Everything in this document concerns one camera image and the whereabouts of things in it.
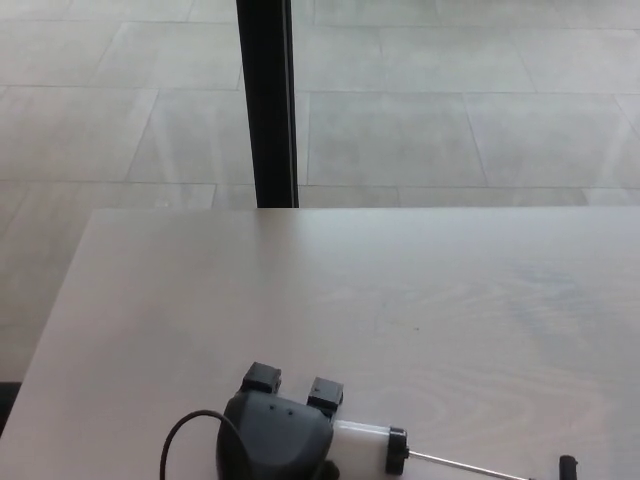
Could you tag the black vertical window frame post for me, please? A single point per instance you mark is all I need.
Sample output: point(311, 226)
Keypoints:
point(265, 100)

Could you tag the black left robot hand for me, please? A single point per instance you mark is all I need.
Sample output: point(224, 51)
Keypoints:
point(275, 435)

